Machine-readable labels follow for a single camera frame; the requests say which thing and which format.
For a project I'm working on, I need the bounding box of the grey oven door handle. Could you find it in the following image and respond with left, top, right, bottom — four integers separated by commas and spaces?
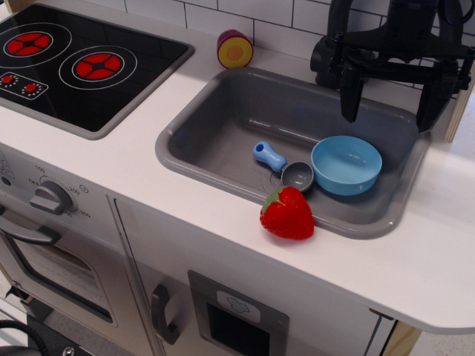
1, 216, 61, 245

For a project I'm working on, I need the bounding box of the red toy strawberry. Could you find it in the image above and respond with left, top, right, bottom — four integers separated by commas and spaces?
260, 186, 315, 240

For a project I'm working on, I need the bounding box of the black cable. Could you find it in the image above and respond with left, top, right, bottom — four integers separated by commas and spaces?
0, 319, 51, 356

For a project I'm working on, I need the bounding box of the black toy stove top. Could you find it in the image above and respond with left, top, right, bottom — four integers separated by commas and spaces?
1, 4, 194, 140

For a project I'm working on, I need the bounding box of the grey plastic sink basin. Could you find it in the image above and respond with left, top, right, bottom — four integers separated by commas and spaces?
155, 67, 431, 240

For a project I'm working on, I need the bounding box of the grey cabinet door handle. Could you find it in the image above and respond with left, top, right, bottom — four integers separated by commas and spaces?
151, 284, 180, 346

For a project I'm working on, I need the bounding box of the grey oven dial knob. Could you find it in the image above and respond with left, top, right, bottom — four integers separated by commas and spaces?
30, 180, 73, 215

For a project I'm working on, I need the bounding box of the grey dispenser panel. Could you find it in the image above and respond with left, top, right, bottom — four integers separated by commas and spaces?
188, 270, 289, 356

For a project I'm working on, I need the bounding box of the purple yellow toy can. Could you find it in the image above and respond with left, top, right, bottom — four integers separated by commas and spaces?
217, 30, 254, 69

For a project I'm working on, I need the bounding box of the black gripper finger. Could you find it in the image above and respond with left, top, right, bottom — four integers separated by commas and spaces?
416, 61, 459, 133
340, 64, 364, 122

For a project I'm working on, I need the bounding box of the blue handled grey spoon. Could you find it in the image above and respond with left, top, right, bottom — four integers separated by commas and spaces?
252, 141, 315, 193

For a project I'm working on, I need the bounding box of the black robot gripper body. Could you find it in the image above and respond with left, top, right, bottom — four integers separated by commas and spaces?
330, 1, 471, 80

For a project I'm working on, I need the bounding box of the dark grey toy faucet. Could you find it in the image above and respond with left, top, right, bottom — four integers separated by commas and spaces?
310, 0, 380, 89

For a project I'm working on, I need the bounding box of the light blue plastic bowl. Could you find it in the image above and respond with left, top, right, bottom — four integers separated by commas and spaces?
310, 135, 382, 197

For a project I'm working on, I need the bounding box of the toy oven door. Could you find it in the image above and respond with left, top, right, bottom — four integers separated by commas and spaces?
1, 206, 117, 327

